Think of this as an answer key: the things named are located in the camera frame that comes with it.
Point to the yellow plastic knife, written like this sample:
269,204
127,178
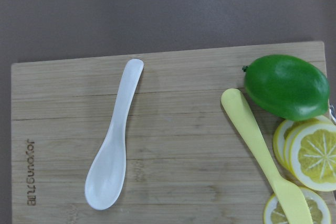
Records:
289,195

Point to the lower lemon slice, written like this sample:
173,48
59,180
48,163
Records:
274,214

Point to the white ceramic spoon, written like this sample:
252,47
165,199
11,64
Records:
106,175

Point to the bamboo cutting board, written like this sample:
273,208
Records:
185,161

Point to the green lime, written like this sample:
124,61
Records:
287,86

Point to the upper lemon slice stack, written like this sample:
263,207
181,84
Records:
307,150

